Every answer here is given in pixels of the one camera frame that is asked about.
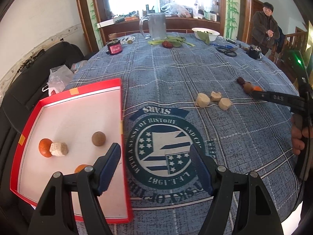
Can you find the beige cake block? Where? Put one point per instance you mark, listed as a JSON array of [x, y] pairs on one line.
[[58, 149]]

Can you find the red shallow box tray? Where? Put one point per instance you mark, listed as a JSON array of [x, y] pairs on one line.
[[71, 117]]

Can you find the red label black jar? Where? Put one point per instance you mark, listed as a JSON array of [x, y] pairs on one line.
[[114, 47]]

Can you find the green vegetable leaves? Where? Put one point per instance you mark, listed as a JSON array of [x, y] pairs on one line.
[[177, 41]]

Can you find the blue plaid tablecloth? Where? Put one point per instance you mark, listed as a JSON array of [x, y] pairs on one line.
[[161, 121]]

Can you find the clear glass pitcher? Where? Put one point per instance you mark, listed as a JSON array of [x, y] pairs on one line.
[[156, 26]]

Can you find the red date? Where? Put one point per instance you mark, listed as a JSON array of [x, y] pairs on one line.
[[167, 44], [241, 81]]

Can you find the round beige cake piece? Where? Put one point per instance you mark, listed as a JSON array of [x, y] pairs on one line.
[[202, 100]]

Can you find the blue pen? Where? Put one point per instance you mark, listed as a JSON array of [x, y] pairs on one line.
[[221, 46]]

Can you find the red date by leaves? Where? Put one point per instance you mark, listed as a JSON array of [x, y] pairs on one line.
[[167, 44]]

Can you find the clear plastic bag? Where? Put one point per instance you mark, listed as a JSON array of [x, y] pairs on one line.
[[59, 78]]

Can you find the large orange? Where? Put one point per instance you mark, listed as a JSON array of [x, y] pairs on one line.
[[44, 147]]

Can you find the black scissors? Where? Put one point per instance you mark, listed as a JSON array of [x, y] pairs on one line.
[[231, 52]]

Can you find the plastic bag on counter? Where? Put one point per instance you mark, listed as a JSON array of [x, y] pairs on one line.
[[176, 10]]

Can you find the small brown kiwi fruit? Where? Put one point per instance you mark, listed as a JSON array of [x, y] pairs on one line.
[[98, 138]]

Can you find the white round plate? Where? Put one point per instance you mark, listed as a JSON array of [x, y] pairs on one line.
[[123, 40]]

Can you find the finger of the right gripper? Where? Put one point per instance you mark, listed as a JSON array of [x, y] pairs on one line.
[[278, 97]]

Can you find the dark jacket on railing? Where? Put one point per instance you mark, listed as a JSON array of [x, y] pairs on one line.
[[280, 41]]

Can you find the crumbly beige cake piece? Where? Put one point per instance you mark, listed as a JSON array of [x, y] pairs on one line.
[[215, 96]]

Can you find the wooden stair railing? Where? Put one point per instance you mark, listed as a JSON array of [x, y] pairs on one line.
[[293, 41]]

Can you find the wooden window counter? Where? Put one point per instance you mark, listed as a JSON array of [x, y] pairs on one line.
[[173, 24]]

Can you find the red plastic bag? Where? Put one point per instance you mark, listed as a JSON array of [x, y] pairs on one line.
[[52, 91]]

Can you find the black sofa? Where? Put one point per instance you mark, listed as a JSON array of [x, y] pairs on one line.
[[17, 105]]

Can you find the black cup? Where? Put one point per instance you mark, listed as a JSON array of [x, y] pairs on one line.
[[254, 52]]

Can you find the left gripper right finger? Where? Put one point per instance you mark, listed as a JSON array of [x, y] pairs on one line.
[[256, 212]]

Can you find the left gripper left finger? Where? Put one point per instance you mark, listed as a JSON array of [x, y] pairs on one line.
[[54, 213]]

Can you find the standing person dark jacket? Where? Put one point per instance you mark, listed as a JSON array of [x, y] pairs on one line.
[[265, 29]]

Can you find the small orange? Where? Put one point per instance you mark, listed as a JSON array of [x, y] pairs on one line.
[[257, 88]]

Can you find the person right hand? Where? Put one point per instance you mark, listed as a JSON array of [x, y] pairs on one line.
[[298, 144]]

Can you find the wooden door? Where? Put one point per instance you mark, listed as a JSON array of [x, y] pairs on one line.
[[256, 6]]

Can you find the white bowl with greens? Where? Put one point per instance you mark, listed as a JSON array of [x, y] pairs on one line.
[[206, 35]]

